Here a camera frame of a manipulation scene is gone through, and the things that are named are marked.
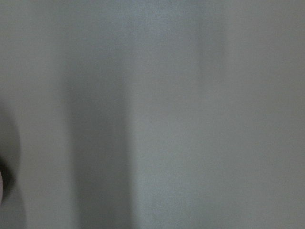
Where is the pink bowl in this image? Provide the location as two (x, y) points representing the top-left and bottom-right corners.
(0, 171), (4, 205)

